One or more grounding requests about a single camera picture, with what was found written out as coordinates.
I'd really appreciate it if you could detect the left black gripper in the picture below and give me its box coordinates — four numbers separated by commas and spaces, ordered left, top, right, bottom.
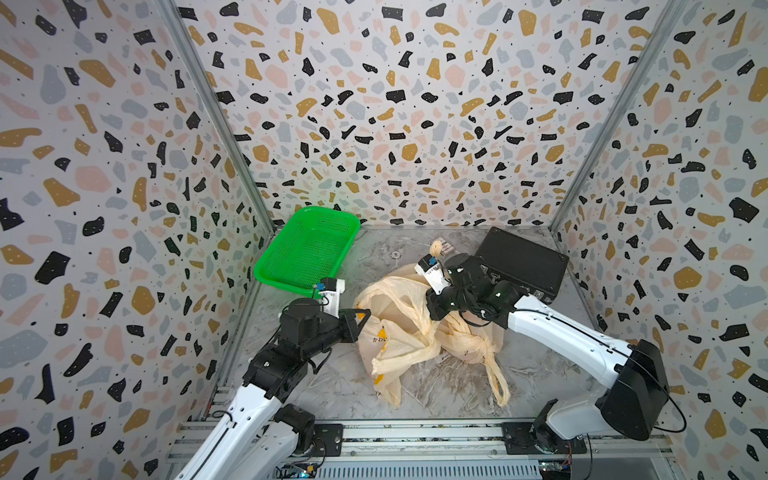
300, 307, 372, 364

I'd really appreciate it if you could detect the beige plastic bag with apples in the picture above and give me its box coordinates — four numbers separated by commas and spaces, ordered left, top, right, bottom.
354, 263, 442, 408

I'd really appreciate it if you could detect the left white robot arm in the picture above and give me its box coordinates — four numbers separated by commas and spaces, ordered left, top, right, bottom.
177, 293, 371, 479

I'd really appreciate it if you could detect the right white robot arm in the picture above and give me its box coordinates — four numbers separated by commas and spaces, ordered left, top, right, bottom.
415, 254, 671, 453

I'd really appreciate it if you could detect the small card box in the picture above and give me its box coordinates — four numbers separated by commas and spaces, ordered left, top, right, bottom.
440, 238, 455, 257

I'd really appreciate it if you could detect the green plastic mesh basket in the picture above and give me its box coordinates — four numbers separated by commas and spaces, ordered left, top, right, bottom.
253, 206, 360, 297

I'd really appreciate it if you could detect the black flat box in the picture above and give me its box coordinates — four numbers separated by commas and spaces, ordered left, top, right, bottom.
475, 227, 568, 304

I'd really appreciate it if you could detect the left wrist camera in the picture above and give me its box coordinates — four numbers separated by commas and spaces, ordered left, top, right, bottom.
316, 277, 346, 317

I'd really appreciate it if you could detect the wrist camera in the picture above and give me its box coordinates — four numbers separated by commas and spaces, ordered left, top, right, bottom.
316, 277, 346, 317
415, 254, 450, 295

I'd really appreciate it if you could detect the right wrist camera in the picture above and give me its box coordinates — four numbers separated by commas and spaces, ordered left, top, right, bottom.
415, 254, 450, 295

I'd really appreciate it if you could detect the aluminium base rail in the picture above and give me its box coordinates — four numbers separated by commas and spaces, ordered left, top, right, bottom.
167, 418, 673, 480

